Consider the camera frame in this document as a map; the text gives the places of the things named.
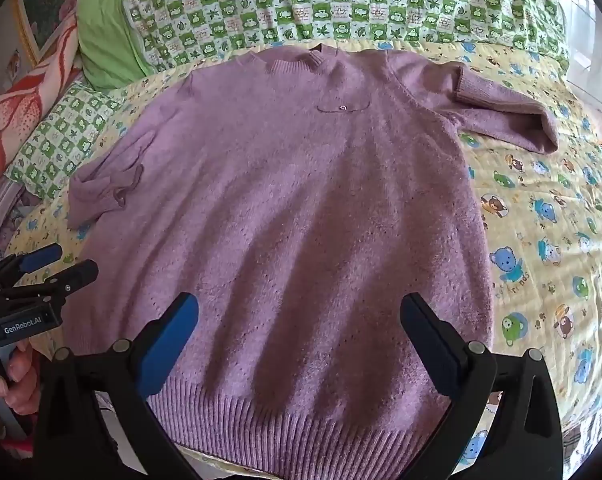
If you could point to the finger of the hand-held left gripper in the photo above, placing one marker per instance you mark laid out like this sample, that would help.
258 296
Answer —
41 255
78 275

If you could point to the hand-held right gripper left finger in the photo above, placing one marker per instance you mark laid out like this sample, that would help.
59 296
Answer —
168 345

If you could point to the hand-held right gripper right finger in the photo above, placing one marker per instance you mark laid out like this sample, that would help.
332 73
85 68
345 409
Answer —
443 365

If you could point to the purple knit sweater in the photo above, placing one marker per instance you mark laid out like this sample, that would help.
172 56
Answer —
291 200

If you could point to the person's left hand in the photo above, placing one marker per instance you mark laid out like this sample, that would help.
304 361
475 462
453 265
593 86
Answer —
23 380

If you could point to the purple striped cloth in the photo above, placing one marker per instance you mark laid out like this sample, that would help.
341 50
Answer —
1 210

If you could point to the green checkered pillow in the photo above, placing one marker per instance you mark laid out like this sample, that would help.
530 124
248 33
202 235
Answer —
61 145

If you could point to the red floral pillow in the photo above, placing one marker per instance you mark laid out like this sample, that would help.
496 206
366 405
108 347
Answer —
11 110

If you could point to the plaid cloth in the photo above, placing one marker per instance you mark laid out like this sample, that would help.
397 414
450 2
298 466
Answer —
578 450

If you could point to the yellow bear print bed sheet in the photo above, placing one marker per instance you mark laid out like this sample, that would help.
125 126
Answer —
531 200

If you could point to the plain green cloth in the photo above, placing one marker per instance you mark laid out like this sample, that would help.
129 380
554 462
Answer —
106 35

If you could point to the green checkered quilt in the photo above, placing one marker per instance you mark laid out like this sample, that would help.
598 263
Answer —
331 5

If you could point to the window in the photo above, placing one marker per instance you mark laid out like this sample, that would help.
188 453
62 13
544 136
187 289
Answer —
581 10

